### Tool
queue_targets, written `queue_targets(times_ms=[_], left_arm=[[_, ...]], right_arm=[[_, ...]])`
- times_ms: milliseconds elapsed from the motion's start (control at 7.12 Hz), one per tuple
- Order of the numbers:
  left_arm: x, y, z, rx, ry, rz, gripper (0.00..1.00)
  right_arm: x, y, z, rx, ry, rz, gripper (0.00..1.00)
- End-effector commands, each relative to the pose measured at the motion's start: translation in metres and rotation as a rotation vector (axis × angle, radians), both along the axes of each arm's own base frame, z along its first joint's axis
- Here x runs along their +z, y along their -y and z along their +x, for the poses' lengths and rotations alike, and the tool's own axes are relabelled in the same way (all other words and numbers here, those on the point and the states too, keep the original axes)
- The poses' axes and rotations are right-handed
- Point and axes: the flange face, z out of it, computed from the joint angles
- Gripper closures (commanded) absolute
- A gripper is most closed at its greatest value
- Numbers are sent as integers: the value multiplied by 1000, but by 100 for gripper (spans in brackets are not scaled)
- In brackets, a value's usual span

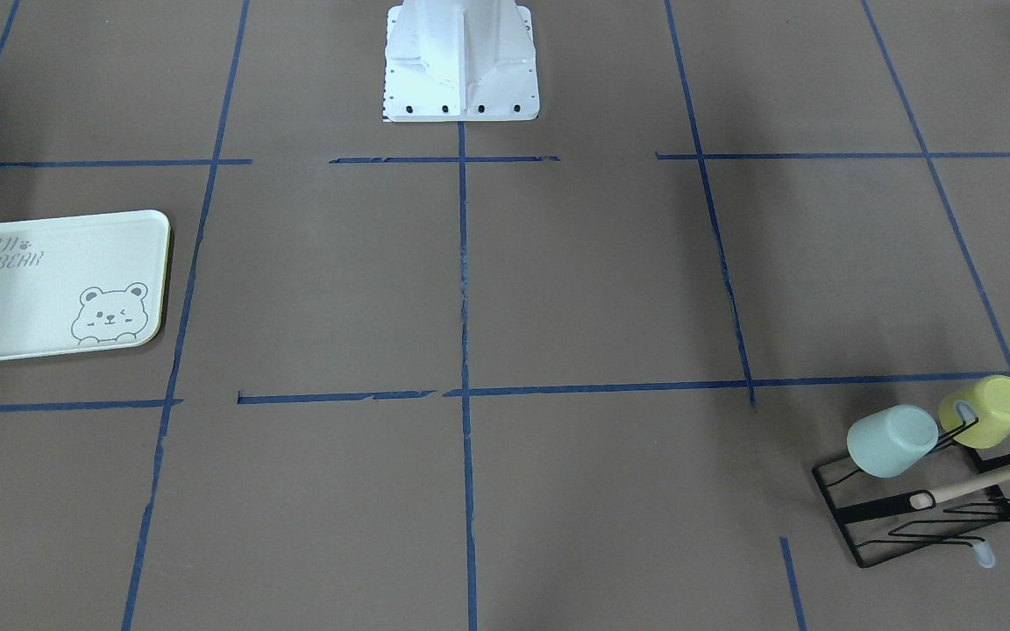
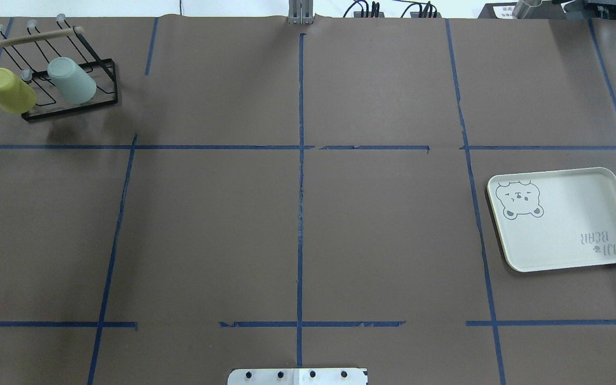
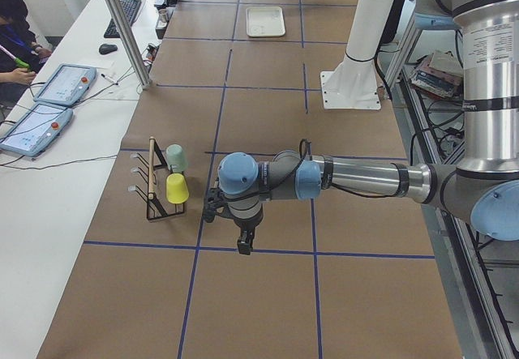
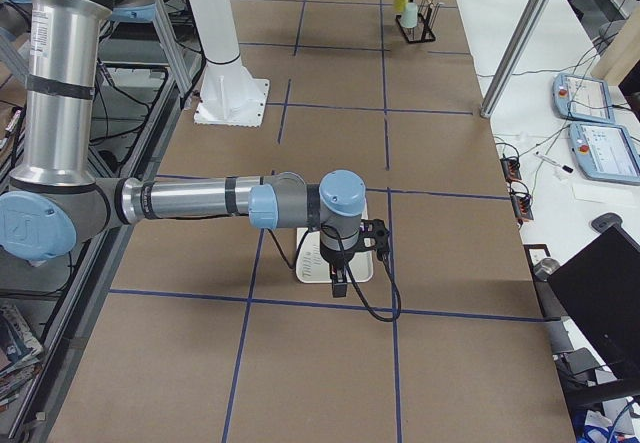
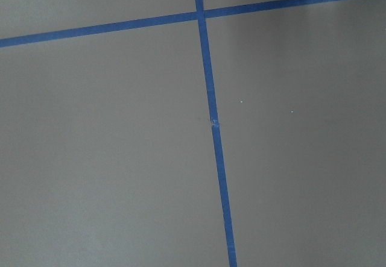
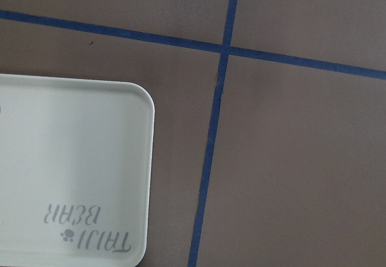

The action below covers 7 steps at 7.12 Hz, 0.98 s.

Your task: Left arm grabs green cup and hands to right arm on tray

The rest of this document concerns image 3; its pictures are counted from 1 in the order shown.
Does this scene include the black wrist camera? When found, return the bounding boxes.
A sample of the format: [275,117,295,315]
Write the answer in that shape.
[202,187,227,223]

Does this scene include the cream bear tray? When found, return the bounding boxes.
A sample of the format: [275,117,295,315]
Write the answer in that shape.
[246,6,285,37]

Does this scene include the stack of books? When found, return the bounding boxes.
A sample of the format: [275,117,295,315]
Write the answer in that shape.
[410,50,463,98]

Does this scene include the black pendant cable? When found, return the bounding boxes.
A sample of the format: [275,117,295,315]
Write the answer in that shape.
[0,154,119,170]

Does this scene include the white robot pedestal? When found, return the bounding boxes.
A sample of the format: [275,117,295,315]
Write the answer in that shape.
[320,0,394,110]

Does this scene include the person in dark clothes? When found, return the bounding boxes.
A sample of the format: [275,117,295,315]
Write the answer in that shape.
[1,0,52,107]

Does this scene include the near teach pendant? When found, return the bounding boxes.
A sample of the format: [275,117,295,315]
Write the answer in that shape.
[1,102,73,157]

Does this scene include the yellow cup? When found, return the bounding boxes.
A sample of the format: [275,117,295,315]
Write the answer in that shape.
[166,173,190,204]

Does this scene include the black wire cup rack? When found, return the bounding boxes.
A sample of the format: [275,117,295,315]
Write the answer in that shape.
[128,136,187,222]

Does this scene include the pale green cup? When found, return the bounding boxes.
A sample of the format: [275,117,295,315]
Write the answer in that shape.
[165,143,188,173]

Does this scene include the aluminium frame post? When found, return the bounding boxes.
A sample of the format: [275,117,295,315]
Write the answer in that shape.
[105,0,151,90]

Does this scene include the teach pendant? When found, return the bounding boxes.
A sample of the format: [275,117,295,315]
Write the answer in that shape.
[34,63,97,107]
[1,102,73,157]

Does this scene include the far teach pendant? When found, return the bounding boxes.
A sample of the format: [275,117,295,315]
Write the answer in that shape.
[34,63,97,107]

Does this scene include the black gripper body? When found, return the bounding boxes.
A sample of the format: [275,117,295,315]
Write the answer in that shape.
[234,218,258,246]

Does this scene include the black keyboard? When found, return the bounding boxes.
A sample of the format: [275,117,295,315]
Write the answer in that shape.
[103,0,143,39]

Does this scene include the black computer mouse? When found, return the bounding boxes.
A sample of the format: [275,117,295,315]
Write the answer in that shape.
[98,43,118,55]

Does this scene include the metal cup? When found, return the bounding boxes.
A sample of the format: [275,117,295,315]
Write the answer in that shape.
[158,9,169,24]

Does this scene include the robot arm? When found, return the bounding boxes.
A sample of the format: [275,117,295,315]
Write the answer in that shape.
[203,0,518,254]

